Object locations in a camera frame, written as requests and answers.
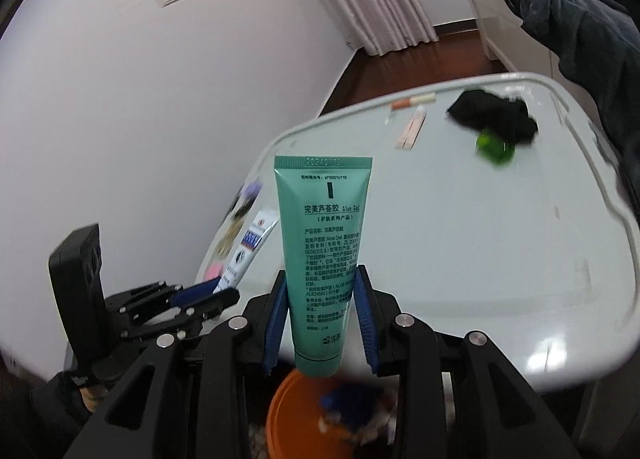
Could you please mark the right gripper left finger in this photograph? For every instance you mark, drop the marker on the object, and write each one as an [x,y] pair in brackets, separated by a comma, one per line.
[267,315]

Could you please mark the orange trash bucket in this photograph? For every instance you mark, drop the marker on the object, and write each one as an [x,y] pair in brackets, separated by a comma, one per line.
[292,422]

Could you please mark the black camera phone mount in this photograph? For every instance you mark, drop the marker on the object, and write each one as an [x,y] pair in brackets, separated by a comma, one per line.
[75,274]

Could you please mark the pink sachet strip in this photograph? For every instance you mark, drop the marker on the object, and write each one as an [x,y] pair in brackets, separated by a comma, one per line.
[412,130]

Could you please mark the dark fleece blanket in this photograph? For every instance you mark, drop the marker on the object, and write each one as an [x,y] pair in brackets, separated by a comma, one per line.
[597,44]

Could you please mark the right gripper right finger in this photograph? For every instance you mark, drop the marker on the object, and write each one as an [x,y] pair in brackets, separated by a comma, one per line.
[376,313]

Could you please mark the beige hair clip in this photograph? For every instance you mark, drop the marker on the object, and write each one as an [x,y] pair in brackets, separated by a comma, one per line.
[225,244]

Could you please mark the orange white small packet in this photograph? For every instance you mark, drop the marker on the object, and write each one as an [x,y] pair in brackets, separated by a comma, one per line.
[413,101]

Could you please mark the white blue ointment tube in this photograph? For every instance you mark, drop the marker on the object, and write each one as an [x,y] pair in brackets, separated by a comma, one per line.
[251,242]

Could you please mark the green plastic container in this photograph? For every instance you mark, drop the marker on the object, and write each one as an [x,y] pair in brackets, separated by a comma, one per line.
[493,148]

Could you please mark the teal aloe gel tube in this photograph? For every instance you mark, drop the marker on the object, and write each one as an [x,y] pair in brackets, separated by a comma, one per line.
[322,200]

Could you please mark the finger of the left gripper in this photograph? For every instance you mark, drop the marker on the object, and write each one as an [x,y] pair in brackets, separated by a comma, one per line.
[195,308]
[158,295]

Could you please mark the person left hand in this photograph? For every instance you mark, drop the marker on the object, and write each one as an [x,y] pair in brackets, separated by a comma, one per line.
[93,397]

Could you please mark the black sock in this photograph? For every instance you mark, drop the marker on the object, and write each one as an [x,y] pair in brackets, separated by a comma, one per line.
[508,118]

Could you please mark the purple hair clip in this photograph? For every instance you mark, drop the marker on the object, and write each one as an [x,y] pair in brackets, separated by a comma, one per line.
[251,190]

